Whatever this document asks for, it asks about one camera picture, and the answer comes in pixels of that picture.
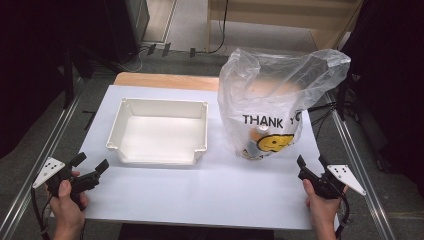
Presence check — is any person's left hand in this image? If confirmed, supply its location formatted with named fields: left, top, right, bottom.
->
left=44, top=170, right=90, bottom=232

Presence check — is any aluminium rail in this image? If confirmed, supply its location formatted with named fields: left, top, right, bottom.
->
left=324, top=91, right=398, bottom=240
left=0, top=79, right=85, bottom=240

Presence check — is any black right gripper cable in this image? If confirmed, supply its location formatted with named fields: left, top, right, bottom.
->
left=334, top=192, right=351, bottom=240

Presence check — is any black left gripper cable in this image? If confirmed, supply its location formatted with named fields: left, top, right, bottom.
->
left=30, top=185, right=54, bottom=240

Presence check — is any white plastic bin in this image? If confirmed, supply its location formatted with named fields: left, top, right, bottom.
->
left=105, top=97, right=210, bottom=167

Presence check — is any person's right hand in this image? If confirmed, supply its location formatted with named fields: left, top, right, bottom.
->
left=302, top=178, right=350, bottom=231

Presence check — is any light wooden frame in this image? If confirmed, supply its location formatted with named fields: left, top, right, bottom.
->
left=205, top=0, right=365, bottom=62

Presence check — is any black floor cable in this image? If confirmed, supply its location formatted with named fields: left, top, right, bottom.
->
left=195, top=0, right=230, bottom=55

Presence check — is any dark cabinet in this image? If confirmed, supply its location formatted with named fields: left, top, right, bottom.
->
left=99, top=0, right=151, bottom=66

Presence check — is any black tripod stand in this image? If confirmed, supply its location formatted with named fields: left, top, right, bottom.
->
left=307, top=74, right=359, bottom=122

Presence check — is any white table sheet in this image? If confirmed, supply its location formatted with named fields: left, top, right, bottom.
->
left=49, top=84, right=342, bottom=232

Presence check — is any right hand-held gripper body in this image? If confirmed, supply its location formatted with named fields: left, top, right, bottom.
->
left=297, top=163, right=367, bottom=200

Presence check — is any clear printed plastic bag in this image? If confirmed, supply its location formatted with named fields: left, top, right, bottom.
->
left=217, top=47, right=352, bottom=161

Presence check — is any black stand post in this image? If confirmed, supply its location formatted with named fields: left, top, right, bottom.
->
left=62, top=46, right=76, bottom=110

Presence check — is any wooden table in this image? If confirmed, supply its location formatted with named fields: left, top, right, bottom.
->
left=113, top=71, right=221, bottom=93

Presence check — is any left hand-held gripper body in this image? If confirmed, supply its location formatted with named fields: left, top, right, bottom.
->
left=32, top=156, right=101, bottom=212

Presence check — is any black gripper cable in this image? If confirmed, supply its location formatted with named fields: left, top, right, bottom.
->
left=334, top=192, right=351, bottom=240
left=30, top=185, right=54, bottom=240

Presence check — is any orange bottle with white cap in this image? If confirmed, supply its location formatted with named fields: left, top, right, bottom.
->
left=244, top=123, right=272, bottom=158

